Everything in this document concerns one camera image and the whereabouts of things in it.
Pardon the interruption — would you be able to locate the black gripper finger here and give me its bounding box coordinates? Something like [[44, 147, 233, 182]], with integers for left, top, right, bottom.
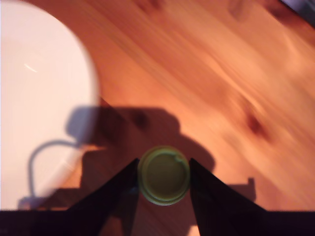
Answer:
[[189, 157, 268, 236], [66, 158, 140, 236]]

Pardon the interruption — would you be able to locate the green coffee capsule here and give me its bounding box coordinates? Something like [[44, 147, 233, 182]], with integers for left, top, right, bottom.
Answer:
[[137, 145, 190, 207]]

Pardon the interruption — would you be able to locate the white plate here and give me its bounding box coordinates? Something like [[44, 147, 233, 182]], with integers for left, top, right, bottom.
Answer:
[[0, 0, 101, 211]]

